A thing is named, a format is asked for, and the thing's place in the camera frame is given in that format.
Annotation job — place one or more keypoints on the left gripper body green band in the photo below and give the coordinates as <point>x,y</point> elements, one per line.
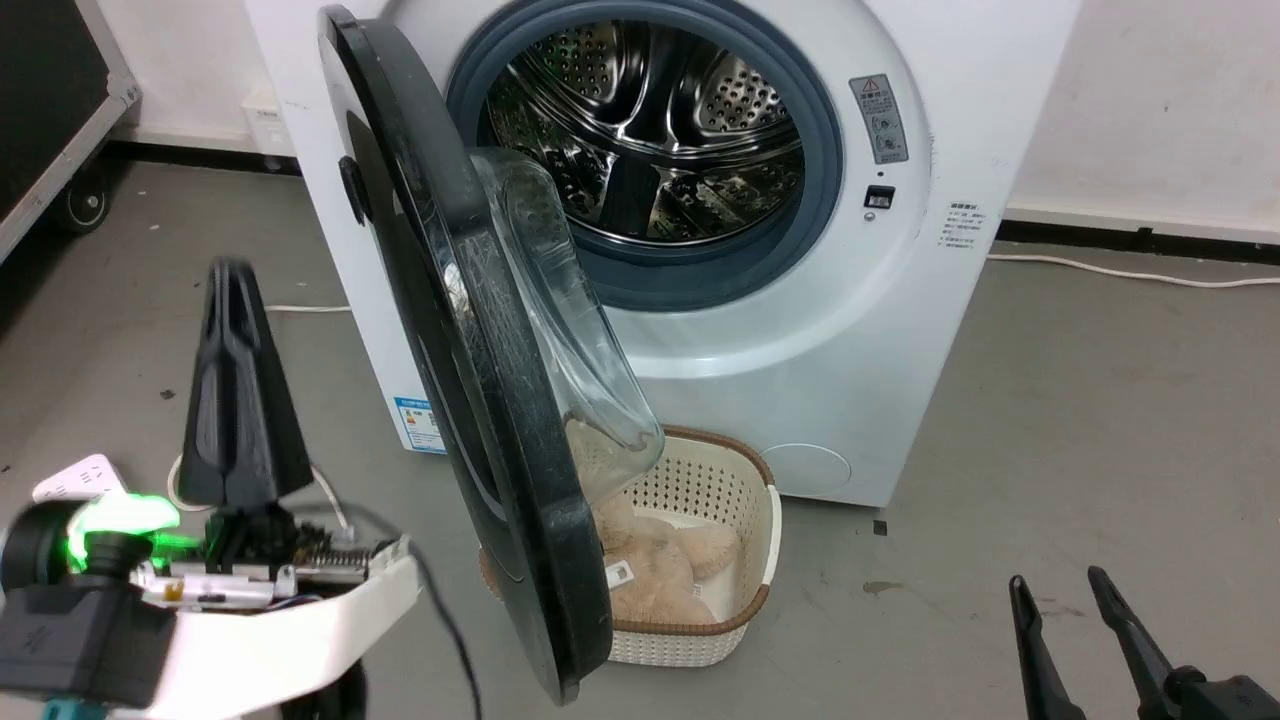
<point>290,620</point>

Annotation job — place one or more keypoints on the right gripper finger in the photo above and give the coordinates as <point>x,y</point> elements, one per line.
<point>1135,640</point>
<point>1040,660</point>

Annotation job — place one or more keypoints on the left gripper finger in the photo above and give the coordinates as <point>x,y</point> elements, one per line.
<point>265,420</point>
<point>205,420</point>

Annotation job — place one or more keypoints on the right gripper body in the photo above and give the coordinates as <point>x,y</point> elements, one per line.
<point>1230,700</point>

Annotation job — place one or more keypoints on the black round washing machine door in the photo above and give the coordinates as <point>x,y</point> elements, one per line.
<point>480,400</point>

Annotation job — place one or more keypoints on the white front-load washing machine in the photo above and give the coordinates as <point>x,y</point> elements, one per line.
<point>880,330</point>

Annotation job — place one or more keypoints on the black door latch socket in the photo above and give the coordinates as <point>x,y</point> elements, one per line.
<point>879,196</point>

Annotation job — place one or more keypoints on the grey rubber door gasket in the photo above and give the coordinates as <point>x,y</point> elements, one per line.
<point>822,190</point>

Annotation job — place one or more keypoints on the steel washing machine drum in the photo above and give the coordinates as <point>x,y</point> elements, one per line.
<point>690,120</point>

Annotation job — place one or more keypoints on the white power strip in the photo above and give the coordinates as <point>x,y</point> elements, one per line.
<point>80,478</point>

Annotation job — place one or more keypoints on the blue energy label sticker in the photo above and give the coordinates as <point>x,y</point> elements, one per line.
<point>420,425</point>

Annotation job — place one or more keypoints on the black caster wheel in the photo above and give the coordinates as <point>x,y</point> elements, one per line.
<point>84,203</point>

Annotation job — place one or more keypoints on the round white filter cover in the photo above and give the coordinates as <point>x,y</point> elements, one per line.
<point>806,470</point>

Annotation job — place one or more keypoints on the cream perforated laundry basket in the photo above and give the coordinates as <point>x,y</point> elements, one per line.
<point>745,520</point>

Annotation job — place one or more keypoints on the white doll tag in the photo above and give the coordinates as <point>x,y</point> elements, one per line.
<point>620,573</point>

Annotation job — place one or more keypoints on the black flight case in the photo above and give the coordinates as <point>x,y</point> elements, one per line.
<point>45,100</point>

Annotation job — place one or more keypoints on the beige plush doll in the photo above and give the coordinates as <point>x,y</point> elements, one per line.
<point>660,570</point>

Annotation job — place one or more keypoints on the white text label sticker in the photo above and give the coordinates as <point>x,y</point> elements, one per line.
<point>964,225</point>

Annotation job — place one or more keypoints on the grey warning sticker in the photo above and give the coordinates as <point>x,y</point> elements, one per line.
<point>880,118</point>

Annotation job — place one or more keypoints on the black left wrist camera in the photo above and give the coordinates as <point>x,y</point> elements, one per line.
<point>85,640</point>

